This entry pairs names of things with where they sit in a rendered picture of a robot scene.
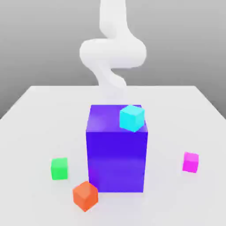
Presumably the small magenta cube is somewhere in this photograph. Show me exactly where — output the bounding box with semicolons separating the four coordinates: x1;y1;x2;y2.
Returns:
182;151;200;174

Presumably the small orange cube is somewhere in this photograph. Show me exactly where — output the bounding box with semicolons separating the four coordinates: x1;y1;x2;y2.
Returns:
72;181;99;213

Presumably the small green cube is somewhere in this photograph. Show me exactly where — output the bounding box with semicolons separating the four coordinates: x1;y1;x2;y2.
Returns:
50;157;68;181

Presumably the small cyan cube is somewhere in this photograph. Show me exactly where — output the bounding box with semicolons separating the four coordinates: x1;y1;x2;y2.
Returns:
119;104;146;133

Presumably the large purple box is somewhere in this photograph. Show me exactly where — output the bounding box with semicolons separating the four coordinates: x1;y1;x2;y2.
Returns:
86;104;148;193

